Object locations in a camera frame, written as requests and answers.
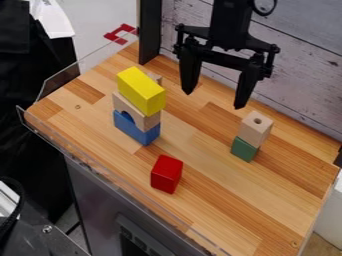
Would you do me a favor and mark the blue arch block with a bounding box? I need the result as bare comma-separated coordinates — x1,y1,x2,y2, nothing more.
112,109,162,147

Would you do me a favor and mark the red cube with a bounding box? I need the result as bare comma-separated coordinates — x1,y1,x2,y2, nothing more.
149,154,185,195

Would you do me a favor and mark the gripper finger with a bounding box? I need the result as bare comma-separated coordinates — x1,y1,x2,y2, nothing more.
177,45,205,96
232,62,262,110

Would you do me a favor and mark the yellow block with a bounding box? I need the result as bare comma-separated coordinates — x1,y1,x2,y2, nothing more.
116,65,167,118

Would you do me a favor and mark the small natural wooden block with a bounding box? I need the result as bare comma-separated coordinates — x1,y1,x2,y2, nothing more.
145,71,165,86

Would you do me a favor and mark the natural wooden block with hole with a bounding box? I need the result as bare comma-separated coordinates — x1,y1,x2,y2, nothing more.
236,110,276,149

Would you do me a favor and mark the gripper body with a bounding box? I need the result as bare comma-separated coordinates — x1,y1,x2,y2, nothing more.
172,23,282,80

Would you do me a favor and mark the black post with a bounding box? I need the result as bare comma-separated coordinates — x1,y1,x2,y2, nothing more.
137,0,163,66

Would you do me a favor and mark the natural wooden arch block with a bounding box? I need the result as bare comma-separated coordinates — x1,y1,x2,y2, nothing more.
110,91,162,133

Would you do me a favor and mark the green cube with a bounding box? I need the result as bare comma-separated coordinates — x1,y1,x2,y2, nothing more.
229,136,261,164

